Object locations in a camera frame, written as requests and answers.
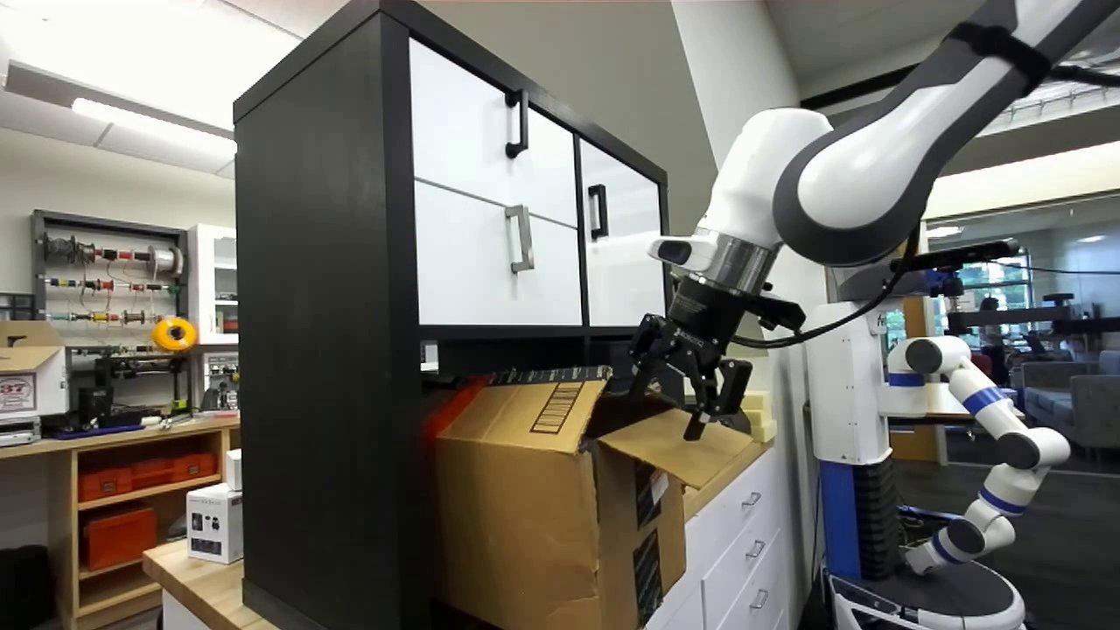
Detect brown cardboard box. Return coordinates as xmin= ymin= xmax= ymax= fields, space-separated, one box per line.
xmin=420 ymin=360 xmax=771 ymax=630

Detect silver drawer handle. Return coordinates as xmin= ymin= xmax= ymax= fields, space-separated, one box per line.
xmin=500 ymin=201 xmax=544 ymax=279

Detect small white printed box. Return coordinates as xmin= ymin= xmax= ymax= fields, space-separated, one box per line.
xmin=182 ymin=478 xmax=248 ymax=568

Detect black drawer handle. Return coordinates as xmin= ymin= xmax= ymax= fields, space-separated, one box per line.
xmin=500 ymin=86 xmax=535 ymax=166

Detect small orange storage bin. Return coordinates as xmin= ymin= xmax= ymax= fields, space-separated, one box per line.
xmin=78 ymin=462 xmax=141 ymax=507

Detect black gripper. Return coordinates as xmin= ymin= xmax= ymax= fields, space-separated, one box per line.
xmin=628 ymin=273 xmax=756 ymax=443

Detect black shelf cabinet white doors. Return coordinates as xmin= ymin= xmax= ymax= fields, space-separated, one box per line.
xmin=232 ymin=0 xmax=675 ymax=630

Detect white carton with cardboard flap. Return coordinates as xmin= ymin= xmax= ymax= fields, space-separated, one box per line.
xmin=0 ymin=322 xmax=73 ymax=453

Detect white blue mobile robot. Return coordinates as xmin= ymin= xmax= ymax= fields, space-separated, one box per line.
xmin=801 ymin=233 xmax=1074 ymax=630

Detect black 3D printer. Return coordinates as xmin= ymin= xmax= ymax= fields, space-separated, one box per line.
xmin=64 ymin=342 xmax=195 ymax=436

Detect black door handle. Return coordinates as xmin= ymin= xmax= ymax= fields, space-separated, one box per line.
xmin=584 ymin=178 xmax=614 ymax=244

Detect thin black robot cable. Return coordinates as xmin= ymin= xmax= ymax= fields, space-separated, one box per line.
xmin=728 ymin=223 xmax=938 ymax=355

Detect yellow spool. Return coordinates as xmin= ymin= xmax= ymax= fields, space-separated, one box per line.
xmin=148 ymin=310 xmax=202 ymax=358

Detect wooden workbench shelf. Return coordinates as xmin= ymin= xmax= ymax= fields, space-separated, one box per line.
xmin=0 ymin=413 xmax=245 ymax=630

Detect black floor bin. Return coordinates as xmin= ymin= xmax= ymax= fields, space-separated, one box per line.
xmin=0 ymin=541 xmax=55 ymax=630

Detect white drawer counter wooden top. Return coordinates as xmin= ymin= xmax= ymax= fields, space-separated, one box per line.
xmin=141 ymin=430 xmax=813 ymax=630

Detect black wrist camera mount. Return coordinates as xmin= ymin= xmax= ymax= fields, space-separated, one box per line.
xmin=741 ymin=289 xmax=813 ymax=334

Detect white wall cabinet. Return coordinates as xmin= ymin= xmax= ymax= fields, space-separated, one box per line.
xmin=189 ymin=222 xmax=245 ymax=351

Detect grey tool pegboard rack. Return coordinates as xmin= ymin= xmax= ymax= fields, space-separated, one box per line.
xmin=27 ymin=208 xmax=195 ymax=334

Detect large orange storage bin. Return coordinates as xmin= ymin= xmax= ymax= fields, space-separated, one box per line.
xmin=78 ymin=505 xmax=166 ymax=573

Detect pale yellow foam block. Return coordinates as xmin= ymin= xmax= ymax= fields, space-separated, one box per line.
xmin=749 ymin=390 xmax=782 ymax=449

